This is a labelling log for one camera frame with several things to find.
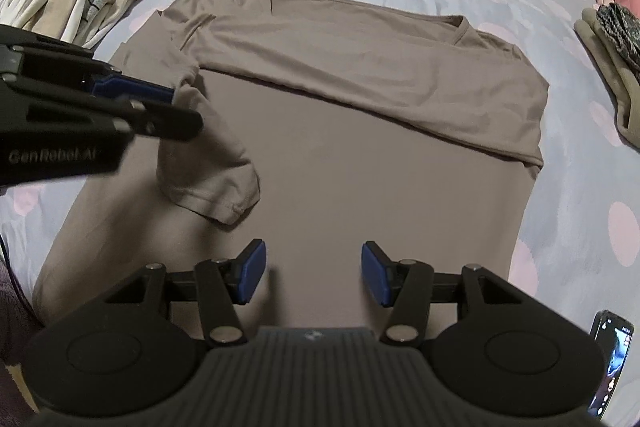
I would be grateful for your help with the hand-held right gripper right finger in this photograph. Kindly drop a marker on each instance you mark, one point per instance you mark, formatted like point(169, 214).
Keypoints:
point(375, 274)

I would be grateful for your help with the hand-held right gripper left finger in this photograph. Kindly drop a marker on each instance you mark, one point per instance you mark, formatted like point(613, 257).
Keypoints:
point(252, 269)

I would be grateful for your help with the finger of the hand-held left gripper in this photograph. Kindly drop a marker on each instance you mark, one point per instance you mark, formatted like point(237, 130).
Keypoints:
point(135, 89)
point(165, 122)

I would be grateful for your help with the taupe t-shirt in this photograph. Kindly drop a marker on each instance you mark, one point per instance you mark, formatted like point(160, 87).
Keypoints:
point(325, 182)

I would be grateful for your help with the black smartphone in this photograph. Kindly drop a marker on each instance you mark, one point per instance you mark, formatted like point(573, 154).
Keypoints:
point(612, 357)

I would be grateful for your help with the olive folded cloth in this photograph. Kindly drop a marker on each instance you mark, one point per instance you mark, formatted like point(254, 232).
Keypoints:
point(625, 107)

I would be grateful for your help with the dark floral garment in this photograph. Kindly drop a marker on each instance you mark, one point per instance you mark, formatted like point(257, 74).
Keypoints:
point(620, 32)

